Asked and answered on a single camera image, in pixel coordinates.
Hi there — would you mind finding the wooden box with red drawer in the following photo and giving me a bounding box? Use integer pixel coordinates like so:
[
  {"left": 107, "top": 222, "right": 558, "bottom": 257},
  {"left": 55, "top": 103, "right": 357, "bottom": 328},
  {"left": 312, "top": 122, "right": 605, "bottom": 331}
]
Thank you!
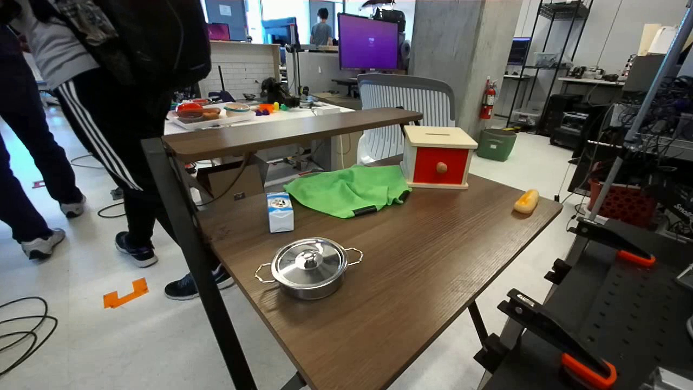
[{"left": 400, "top": 123, "right": 480, "bottom": 190}]

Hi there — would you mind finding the red fire extinguisher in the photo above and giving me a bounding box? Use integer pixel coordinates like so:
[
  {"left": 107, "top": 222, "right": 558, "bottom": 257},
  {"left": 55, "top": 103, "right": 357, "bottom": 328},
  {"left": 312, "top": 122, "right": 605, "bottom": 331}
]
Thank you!
[{"left": 479, "top": 77, "right": 500, "bottom": 123}]

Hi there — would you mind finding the black perforated mounting board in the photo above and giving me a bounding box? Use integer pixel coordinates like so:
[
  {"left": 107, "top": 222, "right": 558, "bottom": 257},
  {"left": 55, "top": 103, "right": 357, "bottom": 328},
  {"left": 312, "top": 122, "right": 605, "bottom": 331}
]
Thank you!
[{"left": 479, "top": 229, "right": 693, "bottom": 390}]

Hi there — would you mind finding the white grid partition panel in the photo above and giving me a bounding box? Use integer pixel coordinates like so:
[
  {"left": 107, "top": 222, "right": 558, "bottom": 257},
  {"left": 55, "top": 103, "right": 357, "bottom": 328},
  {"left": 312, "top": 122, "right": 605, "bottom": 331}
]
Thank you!
[{"left": 196, "top": 40, "right": 282, "bottom": 101}]

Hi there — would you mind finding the wooden folding table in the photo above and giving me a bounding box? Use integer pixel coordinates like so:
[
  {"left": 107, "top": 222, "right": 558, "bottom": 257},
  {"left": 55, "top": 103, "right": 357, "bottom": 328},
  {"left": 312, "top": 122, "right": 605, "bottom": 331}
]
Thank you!
[{"left": 141, "top": 136, "right": 500, "bottom": 390}]

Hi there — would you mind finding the yellow toy bread loaf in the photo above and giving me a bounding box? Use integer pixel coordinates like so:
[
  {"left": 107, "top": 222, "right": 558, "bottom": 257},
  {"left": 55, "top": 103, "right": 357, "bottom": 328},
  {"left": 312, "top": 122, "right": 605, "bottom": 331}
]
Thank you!
[{"left": 511, "top": 189, "right": 541, "bottom": 217}]

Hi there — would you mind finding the raised brown wooden shelf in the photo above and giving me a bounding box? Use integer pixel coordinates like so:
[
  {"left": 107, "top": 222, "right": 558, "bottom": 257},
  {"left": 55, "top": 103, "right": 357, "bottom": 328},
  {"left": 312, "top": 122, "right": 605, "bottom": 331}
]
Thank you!
[{"left": 161, "top": 107, "right": 424, "bottom": 162}]

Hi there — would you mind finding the slanted aluminium pole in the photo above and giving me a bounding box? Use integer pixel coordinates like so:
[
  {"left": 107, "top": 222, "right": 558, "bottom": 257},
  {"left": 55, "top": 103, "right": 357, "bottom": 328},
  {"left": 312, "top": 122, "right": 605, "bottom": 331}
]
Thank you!
[{"left": 586, "top": 6, "right": 693, "bottom": 219}]

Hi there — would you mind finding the person in striped track pants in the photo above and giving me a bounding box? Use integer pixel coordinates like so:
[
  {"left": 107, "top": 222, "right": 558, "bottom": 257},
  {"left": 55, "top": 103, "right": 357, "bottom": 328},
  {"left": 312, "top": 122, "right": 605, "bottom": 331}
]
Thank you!
[{"left": 27, "top": 0, "right": 238, "bottom": 300}]

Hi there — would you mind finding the black object on white table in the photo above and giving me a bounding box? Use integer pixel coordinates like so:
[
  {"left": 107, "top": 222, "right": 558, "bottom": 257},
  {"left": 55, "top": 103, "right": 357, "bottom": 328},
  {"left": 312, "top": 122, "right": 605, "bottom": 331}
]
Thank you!
[{"left": 257, "top": 76, "right": 301, "bottom": 108}]

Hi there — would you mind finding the white table with toys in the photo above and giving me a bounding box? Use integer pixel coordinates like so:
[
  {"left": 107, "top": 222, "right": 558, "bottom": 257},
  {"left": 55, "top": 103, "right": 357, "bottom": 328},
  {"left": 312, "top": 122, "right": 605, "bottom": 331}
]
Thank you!
[{"left": 161, "top": 98, "right": 354, "bottom": 138}]

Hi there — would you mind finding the seated person in background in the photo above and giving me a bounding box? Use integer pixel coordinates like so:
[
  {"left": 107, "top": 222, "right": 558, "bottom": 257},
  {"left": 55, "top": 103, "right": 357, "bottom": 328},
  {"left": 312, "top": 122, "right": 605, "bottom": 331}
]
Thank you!
[{"left": 309, "top": 6, "right": 336, "bottom": 47}]

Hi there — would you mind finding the steel pot lid with knob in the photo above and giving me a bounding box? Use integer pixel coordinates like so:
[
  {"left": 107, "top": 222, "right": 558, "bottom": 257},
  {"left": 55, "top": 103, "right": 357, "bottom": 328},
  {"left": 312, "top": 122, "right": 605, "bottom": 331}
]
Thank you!
[{"left": 271, "top": 235, "right": 351, "bottom": 286}]

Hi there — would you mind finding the black metal shelving rack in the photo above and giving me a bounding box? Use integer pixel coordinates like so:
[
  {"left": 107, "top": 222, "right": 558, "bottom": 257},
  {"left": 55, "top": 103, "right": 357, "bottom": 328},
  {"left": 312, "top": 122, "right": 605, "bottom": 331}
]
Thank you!
[{"left": 505, "top": 0, "right": 594, "bottom": 127}]

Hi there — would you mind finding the red toy bowl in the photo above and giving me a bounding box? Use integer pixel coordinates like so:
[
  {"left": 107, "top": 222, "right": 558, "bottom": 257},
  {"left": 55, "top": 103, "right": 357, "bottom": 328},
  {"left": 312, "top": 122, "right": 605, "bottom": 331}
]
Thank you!
[{"left": 172, "top": 98, "right": 222, "bottom": 123}]

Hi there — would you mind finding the green storage bin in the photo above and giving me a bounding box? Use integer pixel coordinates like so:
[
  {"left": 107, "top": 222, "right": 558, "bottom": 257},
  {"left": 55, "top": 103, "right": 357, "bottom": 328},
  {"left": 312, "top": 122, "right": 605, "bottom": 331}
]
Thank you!
[{"left": 473, "top": 125, "right": 519, "bottom": 162}]

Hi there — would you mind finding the green cloth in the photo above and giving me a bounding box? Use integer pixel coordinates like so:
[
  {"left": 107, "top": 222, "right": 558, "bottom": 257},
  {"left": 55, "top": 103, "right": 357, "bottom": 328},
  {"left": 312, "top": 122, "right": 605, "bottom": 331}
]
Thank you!
[{"left": 282, "top": 162, "right": 413, "bottom": 221}]

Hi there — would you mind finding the black clamp with orange handle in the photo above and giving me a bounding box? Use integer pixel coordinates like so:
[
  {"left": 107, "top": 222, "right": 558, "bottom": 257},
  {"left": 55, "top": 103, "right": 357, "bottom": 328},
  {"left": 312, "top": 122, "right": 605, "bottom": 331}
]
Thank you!
[
  {"left": 496, "top": 289, "right": 620, "bottom": 390},
  {"left": 566, "top": 215, "right": 658, "bottom": 271}
]

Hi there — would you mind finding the small blue white milk carton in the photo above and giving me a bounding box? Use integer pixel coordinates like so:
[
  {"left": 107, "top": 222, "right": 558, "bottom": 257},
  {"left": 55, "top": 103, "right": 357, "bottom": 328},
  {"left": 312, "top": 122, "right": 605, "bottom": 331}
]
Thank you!
[{"left": 264, "top": 190, "right": 296, "bottom": 235}]

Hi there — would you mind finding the cardboard box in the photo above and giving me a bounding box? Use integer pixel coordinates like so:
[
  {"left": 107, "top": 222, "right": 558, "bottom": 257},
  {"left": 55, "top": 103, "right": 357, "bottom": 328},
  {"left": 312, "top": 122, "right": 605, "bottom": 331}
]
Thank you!
[{"left": 194, "top": 159, "right": 266, "bottom": 204}]

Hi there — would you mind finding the monitor with purple screen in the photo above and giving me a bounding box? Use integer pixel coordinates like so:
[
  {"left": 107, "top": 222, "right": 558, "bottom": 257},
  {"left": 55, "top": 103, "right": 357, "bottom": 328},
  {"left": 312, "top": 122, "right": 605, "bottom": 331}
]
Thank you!
[{"left": 336, "top": 11, "right": 400, "bottom": 73}]

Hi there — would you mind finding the orange floor marker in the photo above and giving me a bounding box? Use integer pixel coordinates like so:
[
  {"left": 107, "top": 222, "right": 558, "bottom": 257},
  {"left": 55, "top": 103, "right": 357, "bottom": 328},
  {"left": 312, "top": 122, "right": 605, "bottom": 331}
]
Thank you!
[{"left": 101, "top": 277, "right": 152, "bottom": 311}]

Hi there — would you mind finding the black floor cable loop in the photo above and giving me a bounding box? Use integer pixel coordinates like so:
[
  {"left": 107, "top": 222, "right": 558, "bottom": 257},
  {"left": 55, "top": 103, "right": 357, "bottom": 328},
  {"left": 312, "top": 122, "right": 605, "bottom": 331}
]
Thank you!
[{"left": 0, "top": 295, "right": 61, "bottom": 378}]

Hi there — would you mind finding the red plastic crate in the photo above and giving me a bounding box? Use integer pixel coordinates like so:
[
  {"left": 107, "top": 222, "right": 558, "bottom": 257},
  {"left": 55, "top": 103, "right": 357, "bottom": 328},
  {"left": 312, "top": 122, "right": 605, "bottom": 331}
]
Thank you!
[{"left": 586, "top": 179, "right": 658, "bottom": 229}]

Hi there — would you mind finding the person in dark trousers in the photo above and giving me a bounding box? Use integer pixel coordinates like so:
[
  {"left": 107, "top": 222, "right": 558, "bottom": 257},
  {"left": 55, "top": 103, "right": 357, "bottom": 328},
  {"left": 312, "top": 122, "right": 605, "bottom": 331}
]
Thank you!
[{"left": 0, "top": 0, "right": 88, "bottom": 261}]

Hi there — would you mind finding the monitor with blue screen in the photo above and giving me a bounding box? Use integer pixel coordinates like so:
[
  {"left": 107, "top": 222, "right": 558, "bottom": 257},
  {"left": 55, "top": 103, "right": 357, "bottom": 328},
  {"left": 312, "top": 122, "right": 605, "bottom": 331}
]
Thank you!
[{"left": 260, "top": 16, "right": 298, "bottom": 49}]

